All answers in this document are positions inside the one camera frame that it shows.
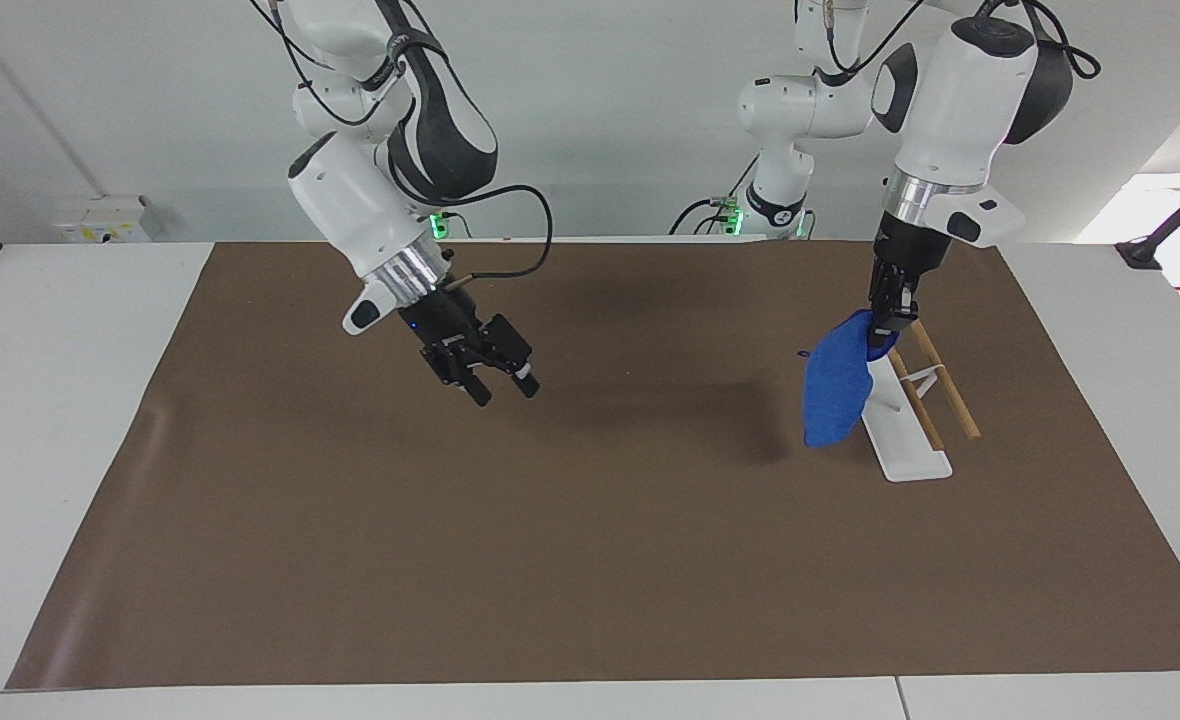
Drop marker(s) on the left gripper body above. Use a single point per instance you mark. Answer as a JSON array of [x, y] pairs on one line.
[[908, 250]]

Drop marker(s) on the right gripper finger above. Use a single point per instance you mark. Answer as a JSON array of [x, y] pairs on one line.
[[460, 365], [510, 345]]

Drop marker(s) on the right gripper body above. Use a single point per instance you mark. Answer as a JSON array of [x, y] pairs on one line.
[[445, 318]]

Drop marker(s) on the blue towel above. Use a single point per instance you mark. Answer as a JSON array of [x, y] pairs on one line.
[[835, 385]]

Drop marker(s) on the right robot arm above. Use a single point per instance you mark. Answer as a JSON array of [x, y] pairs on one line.
[[350, 205]]

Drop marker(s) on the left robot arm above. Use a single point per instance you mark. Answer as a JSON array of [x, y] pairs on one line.
[[960, 100]]

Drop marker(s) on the white wooden towel rack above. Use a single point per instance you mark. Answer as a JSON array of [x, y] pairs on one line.
[[900, 440]]

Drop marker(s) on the white wall socket box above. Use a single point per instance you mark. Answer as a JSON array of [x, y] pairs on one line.
[[105, 220]]

